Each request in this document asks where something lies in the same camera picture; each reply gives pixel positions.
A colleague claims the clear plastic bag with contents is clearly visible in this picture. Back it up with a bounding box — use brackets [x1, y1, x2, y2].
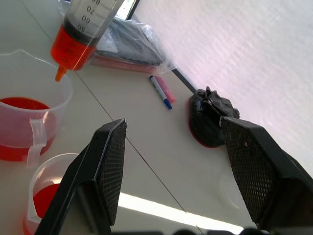
[88, 16, 179, 75]

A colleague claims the white marker with blue cap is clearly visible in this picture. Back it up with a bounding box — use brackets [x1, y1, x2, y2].
[149, 75, 173, 110]

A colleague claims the clear petri dish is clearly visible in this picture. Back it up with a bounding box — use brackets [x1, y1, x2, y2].
[218, 171, 247, 209]

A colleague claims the black crumpled bag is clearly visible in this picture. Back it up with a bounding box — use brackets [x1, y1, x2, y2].
[189, 86, 241, 147]

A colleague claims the clear measuring cup with handle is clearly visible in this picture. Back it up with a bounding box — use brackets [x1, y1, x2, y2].
[0, 49, 74, 168]

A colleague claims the pink eraser block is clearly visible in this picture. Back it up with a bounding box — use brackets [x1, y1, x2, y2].
[154, 75, 177, 104]

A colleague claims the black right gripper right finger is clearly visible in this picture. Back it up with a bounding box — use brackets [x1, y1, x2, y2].
[219, 116, 313, 231]

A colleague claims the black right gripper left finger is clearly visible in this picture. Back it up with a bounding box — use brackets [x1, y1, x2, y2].
[34, 118, 128, 235]

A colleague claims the large clear plastic syringe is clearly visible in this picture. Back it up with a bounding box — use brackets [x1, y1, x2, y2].
[50, 0, 125, 82]

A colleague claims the red round dish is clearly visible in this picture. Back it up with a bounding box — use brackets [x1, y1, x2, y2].
[187, 97, 224, 148]

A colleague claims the clear plastic measuring cup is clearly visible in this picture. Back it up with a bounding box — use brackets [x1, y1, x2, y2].
[23, 153, 80, 235]

